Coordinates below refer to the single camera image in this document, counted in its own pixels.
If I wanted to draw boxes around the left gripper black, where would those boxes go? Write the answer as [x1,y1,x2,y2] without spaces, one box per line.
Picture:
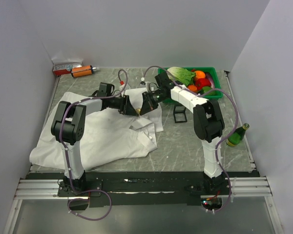
[107,95,139,117]

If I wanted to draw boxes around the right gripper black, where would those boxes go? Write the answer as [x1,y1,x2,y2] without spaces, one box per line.
[140,91,168,116]

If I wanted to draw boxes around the white garment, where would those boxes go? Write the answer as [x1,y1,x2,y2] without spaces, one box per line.
[29,88,165,171]

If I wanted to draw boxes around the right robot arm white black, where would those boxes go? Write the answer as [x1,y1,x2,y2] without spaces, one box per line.
[140,73,226,195]

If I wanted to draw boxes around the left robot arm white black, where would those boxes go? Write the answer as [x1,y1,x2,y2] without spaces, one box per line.
[51,82,138,196]

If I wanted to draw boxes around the toy cabbage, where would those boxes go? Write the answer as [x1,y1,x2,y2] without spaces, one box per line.
[167,67,195,86]

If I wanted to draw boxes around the toy orange bell pepper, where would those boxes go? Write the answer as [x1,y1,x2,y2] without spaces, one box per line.
[187,85,198,93]

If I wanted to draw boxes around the toy red bell pepper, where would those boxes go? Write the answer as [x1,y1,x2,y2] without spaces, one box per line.
[194,78,211,91]

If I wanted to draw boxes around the toy green bell pepper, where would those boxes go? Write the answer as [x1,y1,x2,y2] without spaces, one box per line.
[198,86,216,96]

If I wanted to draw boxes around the toy orange fruit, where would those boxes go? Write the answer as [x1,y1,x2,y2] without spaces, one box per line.
[193,70,206,81]

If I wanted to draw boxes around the orange cylinder tool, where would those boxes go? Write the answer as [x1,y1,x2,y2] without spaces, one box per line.
[70,65,98,78]

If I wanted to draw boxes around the toy purple eggplant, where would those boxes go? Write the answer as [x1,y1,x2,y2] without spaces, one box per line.
[205,72,215,89]

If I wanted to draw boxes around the green plastic basket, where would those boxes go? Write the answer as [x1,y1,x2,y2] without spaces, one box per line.
[157,67,223,104]

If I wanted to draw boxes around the red white carton box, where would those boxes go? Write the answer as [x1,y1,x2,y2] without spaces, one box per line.
[52,58,83,76]

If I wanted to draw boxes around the green glass bottle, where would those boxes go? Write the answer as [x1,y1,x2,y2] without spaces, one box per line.
[226,123,250,147]

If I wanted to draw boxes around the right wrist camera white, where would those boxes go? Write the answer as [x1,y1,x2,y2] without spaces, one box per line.
[140,77,149,89]

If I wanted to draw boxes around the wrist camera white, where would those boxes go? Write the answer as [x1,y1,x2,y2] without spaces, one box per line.
[119,80,130,93]
[140,77,149,89]

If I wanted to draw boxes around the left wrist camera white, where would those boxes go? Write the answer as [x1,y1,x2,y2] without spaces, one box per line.
[119,80,130,93]

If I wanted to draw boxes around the small black frame stand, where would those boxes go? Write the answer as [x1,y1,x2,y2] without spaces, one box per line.
[173,104,188,123]

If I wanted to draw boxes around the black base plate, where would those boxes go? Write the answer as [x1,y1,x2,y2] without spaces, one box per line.
[25,171,260,208]

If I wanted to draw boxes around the aluminium rail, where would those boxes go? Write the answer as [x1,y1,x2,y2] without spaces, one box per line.
[14,177,272,200]

